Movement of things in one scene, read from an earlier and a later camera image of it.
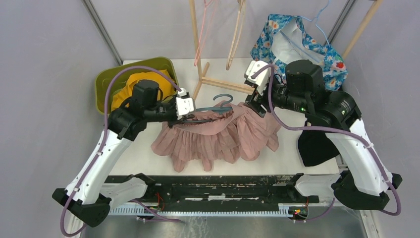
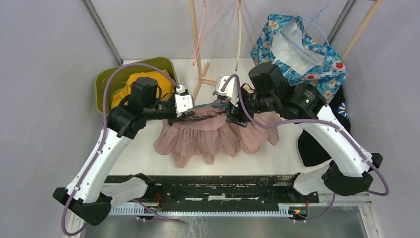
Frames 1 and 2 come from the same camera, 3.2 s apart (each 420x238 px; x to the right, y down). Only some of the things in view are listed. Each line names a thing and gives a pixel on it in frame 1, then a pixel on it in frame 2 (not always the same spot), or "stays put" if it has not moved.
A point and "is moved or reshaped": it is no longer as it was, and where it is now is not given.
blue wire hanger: [315, 19] stays put
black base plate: [223, 192] stays put
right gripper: [259, 96] -> [234, 114]
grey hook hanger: [219, 109] is moved or reshaped
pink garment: [229, 132] is moved or reshaped
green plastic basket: [166, 65] stays put
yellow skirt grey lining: [165, 86] stays put
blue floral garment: [283, 40] stays put
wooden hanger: [238, 7] is moved or reshaped
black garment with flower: [315, 147] stays put
